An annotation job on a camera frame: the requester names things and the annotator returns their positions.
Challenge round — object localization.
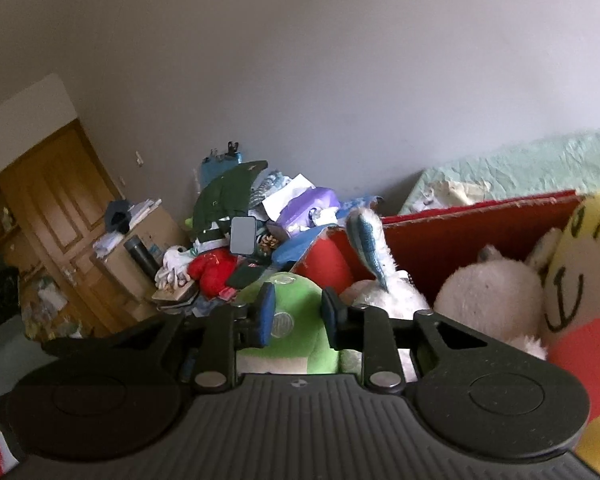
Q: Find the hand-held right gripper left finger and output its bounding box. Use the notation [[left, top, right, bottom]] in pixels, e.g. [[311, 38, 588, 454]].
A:
[[42, 282, 277, 395]]

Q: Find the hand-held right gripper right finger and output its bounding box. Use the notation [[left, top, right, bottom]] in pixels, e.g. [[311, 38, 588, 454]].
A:
[[321, 287, 546, 394]]

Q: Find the green plush toy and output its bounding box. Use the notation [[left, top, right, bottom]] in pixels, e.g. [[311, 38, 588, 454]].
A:
[[235, 271, 363, 376]]

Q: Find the red cardboard box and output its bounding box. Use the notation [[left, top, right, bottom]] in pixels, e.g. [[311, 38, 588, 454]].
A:
[[290, 190, 588, 311]]

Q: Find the white plush toy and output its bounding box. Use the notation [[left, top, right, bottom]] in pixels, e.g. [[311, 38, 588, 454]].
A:
[[432, 244, 551, 361]]

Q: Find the yellow plush cat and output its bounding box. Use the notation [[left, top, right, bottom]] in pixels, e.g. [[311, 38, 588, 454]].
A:
[[525, 187, 600, 480]]

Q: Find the black wallet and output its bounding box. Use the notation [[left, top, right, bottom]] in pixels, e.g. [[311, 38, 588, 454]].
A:
[[227, 262, 268, 288]]

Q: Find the blue cloth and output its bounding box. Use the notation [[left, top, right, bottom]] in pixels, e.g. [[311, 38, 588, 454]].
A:
[[270, 225, 331, 271]]

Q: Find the red plush toy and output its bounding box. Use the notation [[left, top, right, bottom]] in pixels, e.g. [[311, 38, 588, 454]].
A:
[[187, 250, 241, 297]]

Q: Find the white plush glove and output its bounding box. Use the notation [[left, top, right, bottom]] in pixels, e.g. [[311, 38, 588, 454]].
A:
[[155, 246, 193, 286]]

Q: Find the purple tissue packet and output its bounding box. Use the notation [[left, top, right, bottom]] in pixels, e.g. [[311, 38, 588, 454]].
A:
[[277, 186, 342, 233]]

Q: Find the white tissue paper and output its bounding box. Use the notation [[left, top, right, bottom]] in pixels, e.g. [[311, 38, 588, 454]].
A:
[[261, 174, 316, 216]]

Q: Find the black bottle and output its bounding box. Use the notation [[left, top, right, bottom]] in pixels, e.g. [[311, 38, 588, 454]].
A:
[[124, 236, 160, 281]]

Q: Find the teal bag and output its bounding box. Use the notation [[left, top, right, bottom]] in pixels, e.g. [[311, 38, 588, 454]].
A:
[[200, 142, 243, 186]]

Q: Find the dark cap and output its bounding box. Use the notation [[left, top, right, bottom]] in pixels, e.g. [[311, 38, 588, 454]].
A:
[[104, 200, 133, 233]]

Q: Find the wooden door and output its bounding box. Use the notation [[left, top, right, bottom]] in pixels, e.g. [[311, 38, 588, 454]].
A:
[[0, 120, 151, 341]]

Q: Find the printed bedsheet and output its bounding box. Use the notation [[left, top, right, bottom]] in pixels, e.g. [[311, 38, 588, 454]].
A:
[[397, 125, 600, 216]]

